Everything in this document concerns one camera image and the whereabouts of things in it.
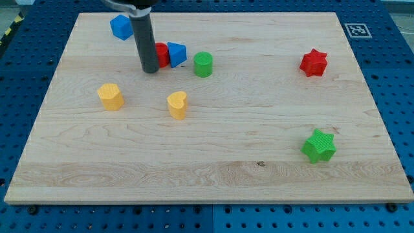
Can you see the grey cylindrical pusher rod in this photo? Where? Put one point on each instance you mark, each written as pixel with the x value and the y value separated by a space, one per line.
pixel 145 43

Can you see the black and silver rod mount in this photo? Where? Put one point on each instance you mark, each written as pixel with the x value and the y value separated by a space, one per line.
pixel 131 7

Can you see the red cylinder block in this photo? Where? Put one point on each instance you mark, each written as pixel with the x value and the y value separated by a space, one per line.
pixel 163 54

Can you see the blue cube block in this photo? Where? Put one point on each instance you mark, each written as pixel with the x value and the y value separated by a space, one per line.
pixel 121 27

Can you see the blue triangle block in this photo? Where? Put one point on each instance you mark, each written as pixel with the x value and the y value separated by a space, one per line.
pixel 177 53

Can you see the green cylinder block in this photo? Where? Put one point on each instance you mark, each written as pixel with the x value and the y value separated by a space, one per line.
pixel 203 64

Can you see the yellow hexagon block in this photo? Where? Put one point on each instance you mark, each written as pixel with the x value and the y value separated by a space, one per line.
pixel 111 96

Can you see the yellow heart block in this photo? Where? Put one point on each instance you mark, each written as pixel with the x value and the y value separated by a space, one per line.
pixel 177 105

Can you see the light wooden board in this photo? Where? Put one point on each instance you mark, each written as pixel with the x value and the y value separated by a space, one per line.
pixel 244 128

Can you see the red star block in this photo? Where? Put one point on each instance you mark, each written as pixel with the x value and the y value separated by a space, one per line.
pixel 314 63

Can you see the white fiducial marker tag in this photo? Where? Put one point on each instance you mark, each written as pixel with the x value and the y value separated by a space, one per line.
pixel 357 30

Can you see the green star block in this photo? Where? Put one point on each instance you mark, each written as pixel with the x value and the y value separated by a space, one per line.
pixel 319 146

